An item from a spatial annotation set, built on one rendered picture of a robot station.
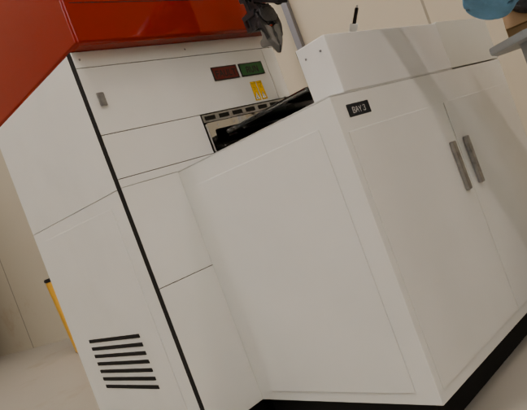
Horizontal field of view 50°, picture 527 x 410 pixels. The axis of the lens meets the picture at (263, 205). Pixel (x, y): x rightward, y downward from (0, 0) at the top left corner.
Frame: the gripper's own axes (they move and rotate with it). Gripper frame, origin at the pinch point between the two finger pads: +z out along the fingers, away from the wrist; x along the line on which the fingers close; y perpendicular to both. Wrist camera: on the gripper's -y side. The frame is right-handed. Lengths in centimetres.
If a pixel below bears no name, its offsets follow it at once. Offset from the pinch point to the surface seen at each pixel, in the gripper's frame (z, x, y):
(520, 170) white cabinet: 65, -43, -38
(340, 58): 17, 27, -39
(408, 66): 23.2, -0.8, -38.6
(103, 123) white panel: 5, 55, 22
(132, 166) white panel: 19, 52, 23
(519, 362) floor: 108, 2, -39
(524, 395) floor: 107, 20, -47
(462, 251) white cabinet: 73, 9, -39
